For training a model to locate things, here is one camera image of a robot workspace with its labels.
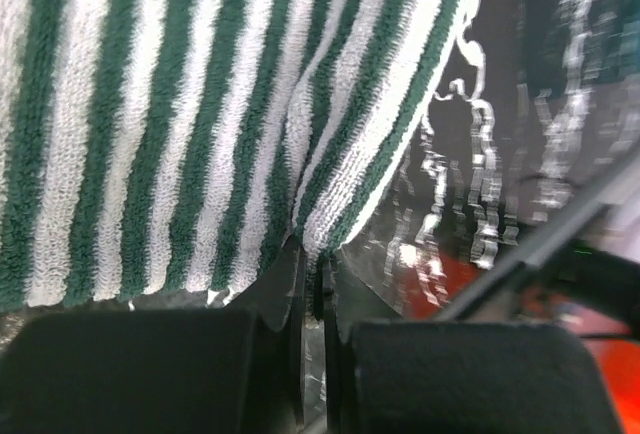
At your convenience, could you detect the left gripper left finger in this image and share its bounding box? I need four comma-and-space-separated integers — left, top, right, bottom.
1, 243, 305, 433

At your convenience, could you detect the green white striped towel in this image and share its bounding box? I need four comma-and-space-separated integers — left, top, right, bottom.
1, 0, 476, 310

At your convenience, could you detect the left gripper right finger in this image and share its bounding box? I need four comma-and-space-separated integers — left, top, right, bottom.
321, 260, 620, 433

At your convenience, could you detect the black marbled table mat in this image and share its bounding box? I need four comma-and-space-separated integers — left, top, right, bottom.
330, 0, 639, 322

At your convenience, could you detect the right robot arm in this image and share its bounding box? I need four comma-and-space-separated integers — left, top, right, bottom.
436, 174, 639, 339

